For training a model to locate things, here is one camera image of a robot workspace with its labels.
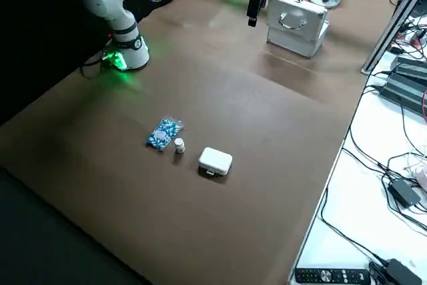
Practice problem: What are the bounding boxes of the silver aluminium medical kit case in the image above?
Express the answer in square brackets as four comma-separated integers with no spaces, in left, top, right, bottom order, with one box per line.
[266,0,332,59]

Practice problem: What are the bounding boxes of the black power brick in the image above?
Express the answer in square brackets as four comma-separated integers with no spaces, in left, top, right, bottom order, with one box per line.
[379,69,427,116]
[390,56,427,81]

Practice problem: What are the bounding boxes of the blue capsule bag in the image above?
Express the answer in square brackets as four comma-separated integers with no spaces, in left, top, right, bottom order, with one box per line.
[145,114,186,151]

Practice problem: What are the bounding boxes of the white plastic case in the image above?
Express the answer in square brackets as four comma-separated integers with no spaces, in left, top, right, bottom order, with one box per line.
[197,146,234,177]

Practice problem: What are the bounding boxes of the black power adapter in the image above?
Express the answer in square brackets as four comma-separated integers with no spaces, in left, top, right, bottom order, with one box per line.
[388,178,422,208]
[368,258,423,285]

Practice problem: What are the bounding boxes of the black remote control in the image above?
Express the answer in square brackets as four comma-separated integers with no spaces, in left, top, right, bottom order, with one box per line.
[294,267,372,285]

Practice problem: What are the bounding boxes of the aluminium frame post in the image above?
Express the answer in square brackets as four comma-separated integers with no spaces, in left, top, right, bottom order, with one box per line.
[360,0,427,74]

